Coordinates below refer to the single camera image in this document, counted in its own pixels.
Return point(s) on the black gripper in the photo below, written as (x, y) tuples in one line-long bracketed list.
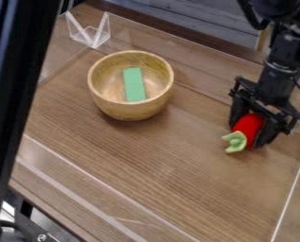
[(269, 101)]

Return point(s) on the red plush strawberry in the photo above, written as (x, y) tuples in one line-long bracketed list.
[(244, 133)]

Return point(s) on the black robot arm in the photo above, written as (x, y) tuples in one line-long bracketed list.
[(282, 15)]

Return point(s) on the wooden bowl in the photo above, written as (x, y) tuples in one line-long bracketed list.
[(107, 86)]

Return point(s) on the green rectangular block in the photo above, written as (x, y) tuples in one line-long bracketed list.
[(135, 84)]

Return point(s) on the clear acrylic corner bracket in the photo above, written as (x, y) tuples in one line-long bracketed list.
[(93, 36)]

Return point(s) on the clear acrylic tray wall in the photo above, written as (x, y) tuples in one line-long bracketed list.
[(96, 212)]

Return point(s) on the black foreground post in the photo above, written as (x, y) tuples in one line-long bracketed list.
[(28, 22)]

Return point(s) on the black table leg frame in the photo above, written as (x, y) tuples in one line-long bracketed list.
[(33, 231)]

